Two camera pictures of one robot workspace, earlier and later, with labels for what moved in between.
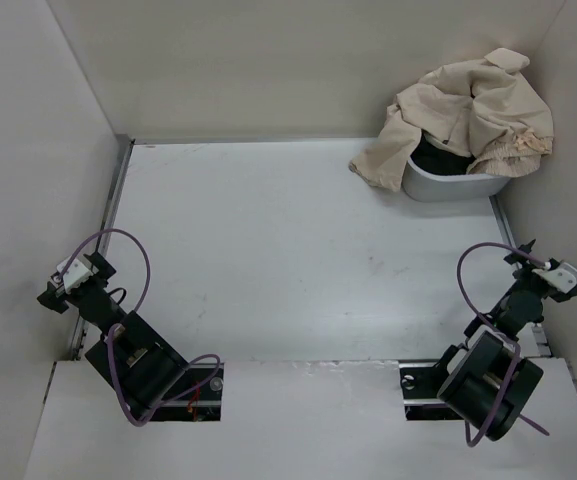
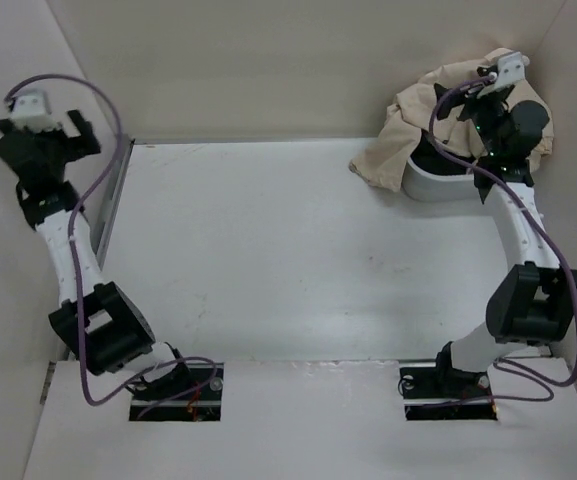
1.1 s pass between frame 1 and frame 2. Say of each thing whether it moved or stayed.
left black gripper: moved
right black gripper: moved
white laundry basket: stayed
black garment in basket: stayed
